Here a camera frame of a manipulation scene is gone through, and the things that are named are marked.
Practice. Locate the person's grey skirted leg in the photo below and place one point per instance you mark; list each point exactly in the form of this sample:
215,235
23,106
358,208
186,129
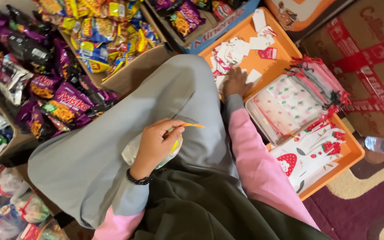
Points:
112,150

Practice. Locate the clear gift pouch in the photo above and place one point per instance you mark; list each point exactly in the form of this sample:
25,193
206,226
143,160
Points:
130,151

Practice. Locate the person's right fingers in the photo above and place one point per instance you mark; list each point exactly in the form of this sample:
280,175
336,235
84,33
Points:
237,74

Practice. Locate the person's right hand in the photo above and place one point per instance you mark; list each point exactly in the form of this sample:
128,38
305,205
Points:
235,85

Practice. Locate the maroon and beige rug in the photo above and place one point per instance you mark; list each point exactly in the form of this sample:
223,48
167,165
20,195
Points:
362,206

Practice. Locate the heap of filled gift bags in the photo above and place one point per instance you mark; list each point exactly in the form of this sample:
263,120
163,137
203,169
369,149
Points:
12,210

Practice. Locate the clear container of printed pouches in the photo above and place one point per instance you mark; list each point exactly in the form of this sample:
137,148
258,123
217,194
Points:
288,103

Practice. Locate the stack of strawberry print bags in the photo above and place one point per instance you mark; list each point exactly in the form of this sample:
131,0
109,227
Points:
312,160

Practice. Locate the carton of purple snack packets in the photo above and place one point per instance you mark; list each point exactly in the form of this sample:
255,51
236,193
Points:
38,83

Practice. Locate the orange and white board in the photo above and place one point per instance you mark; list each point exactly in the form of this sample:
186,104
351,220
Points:
298,13

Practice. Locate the orange twist ribbon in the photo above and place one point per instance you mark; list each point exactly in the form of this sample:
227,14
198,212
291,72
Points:
193,125

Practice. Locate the orange plastic tray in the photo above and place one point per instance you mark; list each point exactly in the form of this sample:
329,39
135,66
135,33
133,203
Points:
265,66

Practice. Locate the cardboard box with red tape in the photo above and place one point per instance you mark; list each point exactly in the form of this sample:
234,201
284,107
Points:
368,66

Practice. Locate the person's dark green garment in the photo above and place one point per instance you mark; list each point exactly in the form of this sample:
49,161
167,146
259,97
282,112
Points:
205,210

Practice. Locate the blue carton of snack packets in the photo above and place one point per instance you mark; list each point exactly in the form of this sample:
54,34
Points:
192,23

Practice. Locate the person's left hand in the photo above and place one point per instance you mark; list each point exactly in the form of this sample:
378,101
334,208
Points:
152,146

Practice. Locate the carton of yellow snack packets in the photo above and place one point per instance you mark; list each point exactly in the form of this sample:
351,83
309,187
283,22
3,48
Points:
105,36

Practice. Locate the pile of white paper tags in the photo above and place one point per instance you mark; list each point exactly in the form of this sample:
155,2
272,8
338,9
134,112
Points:
233,51

